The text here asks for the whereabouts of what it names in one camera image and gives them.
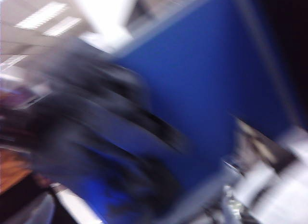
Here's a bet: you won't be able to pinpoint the ceiling light panel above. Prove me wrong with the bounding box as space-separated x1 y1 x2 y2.
13 1 68 30
41 15 83 37
0 54 30 72

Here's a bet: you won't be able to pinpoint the wide blue partition panel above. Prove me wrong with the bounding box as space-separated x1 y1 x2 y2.
112 0 298 224

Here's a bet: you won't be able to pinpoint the dark gray clothes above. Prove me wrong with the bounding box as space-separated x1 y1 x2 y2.
0 38 233 224

